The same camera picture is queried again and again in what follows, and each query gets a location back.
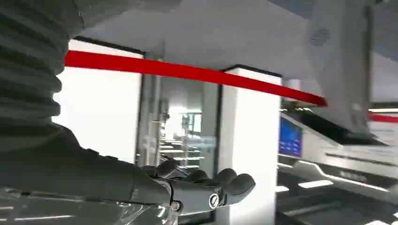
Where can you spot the clear plastic film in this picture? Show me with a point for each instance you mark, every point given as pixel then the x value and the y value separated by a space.
pixel 146 215

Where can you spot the red band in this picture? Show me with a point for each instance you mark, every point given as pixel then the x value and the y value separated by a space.
pixel 186 72

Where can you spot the blue display screen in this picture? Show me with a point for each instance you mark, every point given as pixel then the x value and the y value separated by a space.
pixel 290 138

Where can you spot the pale grey tilted panel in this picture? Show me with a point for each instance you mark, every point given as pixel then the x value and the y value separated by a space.
pixel 339 68

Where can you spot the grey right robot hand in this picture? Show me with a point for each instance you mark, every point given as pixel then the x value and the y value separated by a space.
pixel 77 177

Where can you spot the grey machine console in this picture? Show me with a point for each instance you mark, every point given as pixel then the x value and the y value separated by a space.
pixel 342 158

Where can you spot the glass door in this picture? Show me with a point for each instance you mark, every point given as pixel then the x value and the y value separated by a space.
pixel 183 124

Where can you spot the white pillar with black top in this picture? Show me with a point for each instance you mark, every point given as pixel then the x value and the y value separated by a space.
pixel 248 130

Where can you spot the bright white wall panel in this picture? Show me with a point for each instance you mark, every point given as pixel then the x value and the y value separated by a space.
pixel 99 108

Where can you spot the ribbed grey right arm sleeve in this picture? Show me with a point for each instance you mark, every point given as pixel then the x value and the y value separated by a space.
pixel 28 62

